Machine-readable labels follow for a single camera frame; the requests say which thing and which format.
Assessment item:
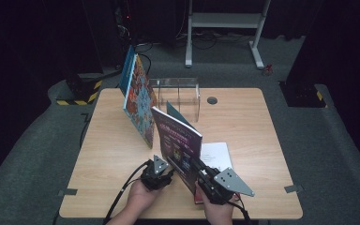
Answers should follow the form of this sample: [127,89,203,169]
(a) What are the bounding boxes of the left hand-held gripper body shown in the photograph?
[140,154,173,192]

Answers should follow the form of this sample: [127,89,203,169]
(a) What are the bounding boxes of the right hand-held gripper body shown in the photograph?
[196,166,256,206]

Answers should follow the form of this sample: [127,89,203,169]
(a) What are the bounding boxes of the thick white and red book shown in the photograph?
[194,142,242,205]

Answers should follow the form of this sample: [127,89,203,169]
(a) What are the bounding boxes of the purple softcover book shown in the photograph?
[150,100,203,197]

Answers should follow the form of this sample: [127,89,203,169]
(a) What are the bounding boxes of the clear acrylic book rack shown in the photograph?
[149,77,202,124]

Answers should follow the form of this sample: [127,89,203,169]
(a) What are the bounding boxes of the light blue hardcover picture book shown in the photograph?
[122,53,158,150]

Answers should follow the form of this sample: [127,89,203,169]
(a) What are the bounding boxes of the dark blue picture book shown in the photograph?
[119,45,137,97]

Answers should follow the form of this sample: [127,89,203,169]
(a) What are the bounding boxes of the person's left hand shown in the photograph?
[127,179,161,218]

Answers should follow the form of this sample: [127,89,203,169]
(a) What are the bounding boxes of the person's right hand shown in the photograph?
[196,184,236,225]

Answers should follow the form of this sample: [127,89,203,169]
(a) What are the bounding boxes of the grey tape piece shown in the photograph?
[283,184,305,194]
[57,187,79,198]

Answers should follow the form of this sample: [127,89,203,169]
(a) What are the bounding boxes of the black yellow striped stand base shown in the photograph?
[55,72,103,107]
[278,80,328,109]

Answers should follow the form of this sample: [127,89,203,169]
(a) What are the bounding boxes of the black computer tower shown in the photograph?
[112,0,139,70]

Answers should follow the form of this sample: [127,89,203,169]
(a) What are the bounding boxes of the white metal stand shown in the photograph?
[185,0,272,70]

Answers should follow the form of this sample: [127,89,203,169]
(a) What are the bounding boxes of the right hand-held gripper cable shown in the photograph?
[227,199,253,225]

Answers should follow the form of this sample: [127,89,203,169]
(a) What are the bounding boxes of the hand-held gripper cable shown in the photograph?
[227,199,253,225]
[102,160,153,225]

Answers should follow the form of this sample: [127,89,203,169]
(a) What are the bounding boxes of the left hand-held gripper cable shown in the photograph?
[102,160,153,225]

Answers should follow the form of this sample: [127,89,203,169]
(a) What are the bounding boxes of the bundle of black cables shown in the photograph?
[174,28,255,51]

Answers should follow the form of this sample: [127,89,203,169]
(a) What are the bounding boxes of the black floor cables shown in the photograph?
[115,41,154,89]

